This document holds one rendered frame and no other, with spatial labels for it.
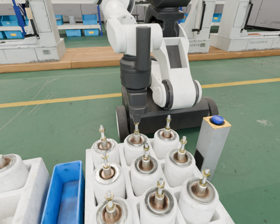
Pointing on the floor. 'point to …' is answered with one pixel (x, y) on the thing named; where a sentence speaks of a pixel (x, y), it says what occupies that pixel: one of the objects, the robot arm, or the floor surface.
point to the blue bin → (65, 195)
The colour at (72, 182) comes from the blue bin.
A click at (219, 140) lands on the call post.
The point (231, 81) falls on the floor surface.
